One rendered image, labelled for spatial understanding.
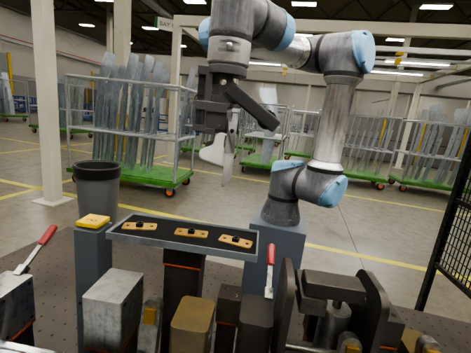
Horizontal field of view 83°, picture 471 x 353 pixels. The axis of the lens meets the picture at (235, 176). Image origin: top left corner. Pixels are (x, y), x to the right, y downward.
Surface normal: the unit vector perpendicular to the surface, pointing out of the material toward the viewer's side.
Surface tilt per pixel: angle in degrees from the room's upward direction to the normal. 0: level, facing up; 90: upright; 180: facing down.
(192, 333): 90
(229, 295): 0
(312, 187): 89
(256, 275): 90
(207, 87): 90
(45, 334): 0
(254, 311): 0
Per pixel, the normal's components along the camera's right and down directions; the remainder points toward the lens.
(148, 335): -0.08, 0.02
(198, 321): 0.11, -0.97
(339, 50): -0.68, 0.09
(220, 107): 0.02, 0.24
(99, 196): 0.51, 0.31
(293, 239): -0.24, 0.21
